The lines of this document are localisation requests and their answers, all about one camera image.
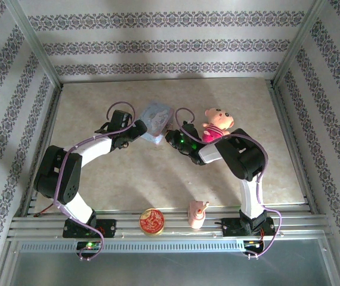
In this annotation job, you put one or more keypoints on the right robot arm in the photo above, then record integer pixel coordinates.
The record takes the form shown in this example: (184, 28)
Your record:
(244, 155)

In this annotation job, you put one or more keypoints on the aluminium frame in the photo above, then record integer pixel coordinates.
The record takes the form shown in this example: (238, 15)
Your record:
(170, 222)

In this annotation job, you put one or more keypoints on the pink toy bottle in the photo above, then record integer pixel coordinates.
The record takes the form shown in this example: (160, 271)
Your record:
(197, 216)

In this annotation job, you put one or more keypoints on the pink plush doll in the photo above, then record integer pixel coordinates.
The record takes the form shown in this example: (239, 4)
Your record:
(217, 125)

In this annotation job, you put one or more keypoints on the round red gold tin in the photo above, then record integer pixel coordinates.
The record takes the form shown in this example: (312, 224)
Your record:
(151, 222)

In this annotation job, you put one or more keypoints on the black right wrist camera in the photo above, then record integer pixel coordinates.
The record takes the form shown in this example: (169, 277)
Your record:
(191, 131)

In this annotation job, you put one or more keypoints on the pale blue cartoon box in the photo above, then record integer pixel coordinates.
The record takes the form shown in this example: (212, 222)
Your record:
(156, 119)

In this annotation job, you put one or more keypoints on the grey metal panel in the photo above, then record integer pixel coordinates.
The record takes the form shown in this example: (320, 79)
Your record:
(170, 269)

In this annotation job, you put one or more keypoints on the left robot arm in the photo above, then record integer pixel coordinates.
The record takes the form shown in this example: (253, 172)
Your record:
(95, 149)

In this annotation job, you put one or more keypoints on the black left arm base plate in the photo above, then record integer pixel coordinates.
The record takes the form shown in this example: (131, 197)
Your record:
(108, 228)

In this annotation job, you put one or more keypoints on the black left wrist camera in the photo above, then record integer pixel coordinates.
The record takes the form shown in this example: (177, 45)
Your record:
(120, 119)

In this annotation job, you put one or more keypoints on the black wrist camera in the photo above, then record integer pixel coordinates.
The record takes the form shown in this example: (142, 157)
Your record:
(120, 119)
(191, 131)

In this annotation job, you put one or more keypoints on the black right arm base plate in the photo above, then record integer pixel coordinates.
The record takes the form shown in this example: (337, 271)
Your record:
(231, 228)

